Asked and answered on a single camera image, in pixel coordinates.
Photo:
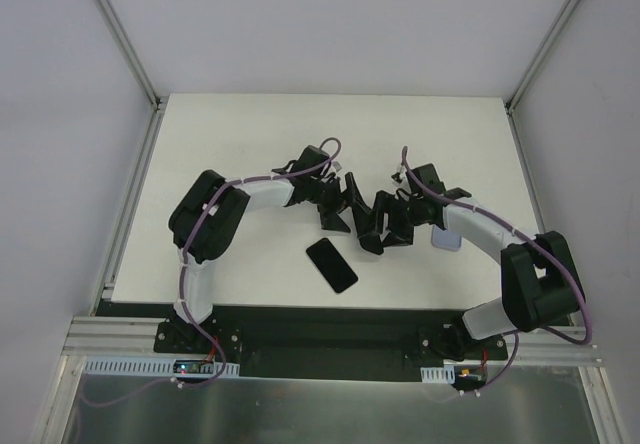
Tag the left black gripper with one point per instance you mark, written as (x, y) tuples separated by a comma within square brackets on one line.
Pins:
[(331, 199)]

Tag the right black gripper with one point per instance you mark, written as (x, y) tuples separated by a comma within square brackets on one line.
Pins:
[(396, 217)]

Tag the lilac phone case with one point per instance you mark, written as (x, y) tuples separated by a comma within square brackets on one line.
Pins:
[(445, 240)]

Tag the black smartphone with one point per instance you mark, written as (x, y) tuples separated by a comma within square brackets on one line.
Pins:
[(331, 265)]

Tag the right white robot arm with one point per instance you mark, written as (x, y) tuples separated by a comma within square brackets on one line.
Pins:
[(539, 283)]

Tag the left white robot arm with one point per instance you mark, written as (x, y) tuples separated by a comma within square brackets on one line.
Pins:
[(207, 218)]

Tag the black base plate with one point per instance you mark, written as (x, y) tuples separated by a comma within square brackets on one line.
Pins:
[(327, 343)]

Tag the right white cable duct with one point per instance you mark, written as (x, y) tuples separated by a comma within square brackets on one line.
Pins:
[(438, 375)]

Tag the white cable duct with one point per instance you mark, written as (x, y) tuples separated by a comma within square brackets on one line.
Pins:
[(159, 367), (438, 375)]

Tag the left white cable duct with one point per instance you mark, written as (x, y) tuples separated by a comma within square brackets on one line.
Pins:
[(159, 367)]

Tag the aluminium front rail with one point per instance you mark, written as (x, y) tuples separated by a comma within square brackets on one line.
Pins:
[(135, 337)]

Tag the left aluminium frame post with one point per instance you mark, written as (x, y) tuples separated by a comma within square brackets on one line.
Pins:
[(127, 51)]

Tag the aluminium frame post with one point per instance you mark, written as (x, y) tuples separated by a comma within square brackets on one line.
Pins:
[(127, 51), (542, 53)]

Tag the right aluminium frame post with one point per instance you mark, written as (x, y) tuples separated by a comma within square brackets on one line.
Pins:
[(542, 53)]

